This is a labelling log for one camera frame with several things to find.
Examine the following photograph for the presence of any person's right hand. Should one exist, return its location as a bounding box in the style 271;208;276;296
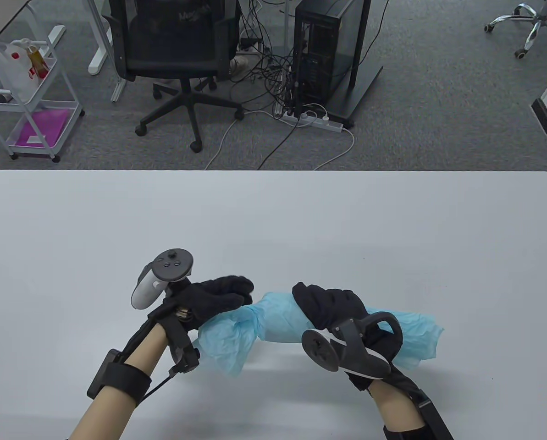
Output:
293;282;404;392

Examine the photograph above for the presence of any person's left hand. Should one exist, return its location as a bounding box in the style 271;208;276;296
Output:
147;275;254;374

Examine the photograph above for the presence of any light blue gift wrapping paper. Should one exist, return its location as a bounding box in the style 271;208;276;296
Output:
192;290;444;378

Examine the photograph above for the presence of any person's right forearm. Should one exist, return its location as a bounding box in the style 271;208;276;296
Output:
369;378;427;440

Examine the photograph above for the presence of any black and white hand controller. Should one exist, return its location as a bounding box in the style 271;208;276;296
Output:
131;248;194;311
301;312;403;379

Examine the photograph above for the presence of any white power strip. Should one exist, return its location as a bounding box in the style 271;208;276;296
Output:
279;109;345;133

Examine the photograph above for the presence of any white rolling cart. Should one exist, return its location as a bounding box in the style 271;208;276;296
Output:
0;39;85;163

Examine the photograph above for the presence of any white desk foot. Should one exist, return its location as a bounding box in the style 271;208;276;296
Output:
111;73;128;103
37;25;66;49

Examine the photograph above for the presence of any magenta sheet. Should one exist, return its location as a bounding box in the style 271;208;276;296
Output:
16;109;71;147

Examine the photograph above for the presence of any black computer tower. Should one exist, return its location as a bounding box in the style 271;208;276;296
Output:
293;0;365;110

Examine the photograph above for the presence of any black office chair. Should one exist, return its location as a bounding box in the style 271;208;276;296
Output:
101;0;245;153

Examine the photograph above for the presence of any white desk leg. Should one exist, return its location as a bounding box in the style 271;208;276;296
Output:
88;0;114;76

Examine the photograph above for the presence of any amber bottle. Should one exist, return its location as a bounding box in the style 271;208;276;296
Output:
26;45;50;79

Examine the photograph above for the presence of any white plastic bag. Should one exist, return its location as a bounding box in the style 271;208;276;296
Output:
0;39;49;104

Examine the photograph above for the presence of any chrome chair base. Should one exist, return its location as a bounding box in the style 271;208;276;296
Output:
484;0;547;59

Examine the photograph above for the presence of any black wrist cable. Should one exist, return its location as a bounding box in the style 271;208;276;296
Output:
141;370;183;400

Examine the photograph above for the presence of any black wrist strap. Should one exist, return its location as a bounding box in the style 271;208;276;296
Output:
382;387;455;440
86;348;153;407

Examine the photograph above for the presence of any white power cable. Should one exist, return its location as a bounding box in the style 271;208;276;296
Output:
314;126;355;171
204;110;283;171

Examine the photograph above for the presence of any black floor cable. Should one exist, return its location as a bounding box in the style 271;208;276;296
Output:
257;117;301;171

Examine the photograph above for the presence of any tangle of black cables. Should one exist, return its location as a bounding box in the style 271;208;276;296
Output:
230;0;304;117

